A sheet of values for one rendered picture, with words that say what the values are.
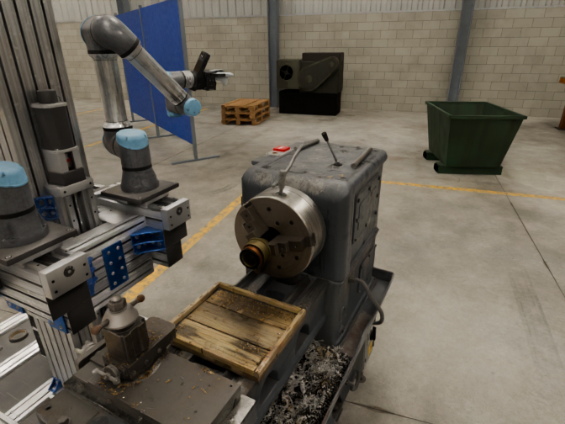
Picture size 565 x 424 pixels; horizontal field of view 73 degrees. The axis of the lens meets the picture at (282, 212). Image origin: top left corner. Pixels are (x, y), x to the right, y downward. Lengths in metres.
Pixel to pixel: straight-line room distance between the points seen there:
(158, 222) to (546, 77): 10.63
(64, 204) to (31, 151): 0.20
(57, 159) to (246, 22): 10.73
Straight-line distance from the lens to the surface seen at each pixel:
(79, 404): 1.15
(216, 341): 1.23
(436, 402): 2.34
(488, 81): 11.21
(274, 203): 1.26
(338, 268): 1.46
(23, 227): 1.36
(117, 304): 0.95
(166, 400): 0.99
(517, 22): 11.24
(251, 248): 1.21
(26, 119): 1.55
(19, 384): 2.38
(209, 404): 0.96
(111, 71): 1.70
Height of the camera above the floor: 1.71
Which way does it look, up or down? 24 degrees down
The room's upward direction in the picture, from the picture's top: 1 degrees counter-clockwise
